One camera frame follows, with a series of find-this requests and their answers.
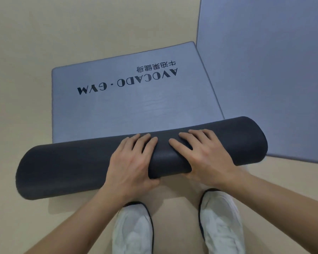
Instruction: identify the person's right hand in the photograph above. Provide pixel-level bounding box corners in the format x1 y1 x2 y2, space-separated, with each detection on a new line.
169 129 238 187

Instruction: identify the person's left hand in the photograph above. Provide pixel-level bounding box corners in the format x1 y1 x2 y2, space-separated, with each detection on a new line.
103 133 161 201

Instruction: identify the grey yoga mat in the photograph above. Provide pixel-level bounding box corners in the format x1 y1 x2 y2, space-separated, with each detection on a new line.
195 0 318 165
15 41 269 201

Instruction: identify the person's left white sneaker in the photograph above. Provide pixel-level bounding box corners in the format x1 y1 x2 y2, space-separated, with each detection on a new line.
112 201 154 254

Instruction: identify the person's white sneaker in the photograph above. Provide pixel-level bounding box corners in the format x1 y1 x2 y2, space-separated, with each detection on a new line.
198 188 246 254
112 201 154 254

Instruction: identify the person's left forearm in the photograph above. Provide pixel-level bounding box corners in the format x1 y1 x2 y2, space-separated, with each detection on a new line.
25 182 128 254

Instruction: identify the person's right white sneaker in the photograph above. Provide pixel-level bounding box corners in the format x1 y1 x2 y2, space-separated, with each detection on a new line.
198 188 246 254

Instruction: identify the person's right forearm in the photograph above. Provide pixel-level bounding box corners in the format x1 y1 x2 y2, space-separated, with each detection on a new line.
220 168 318 254

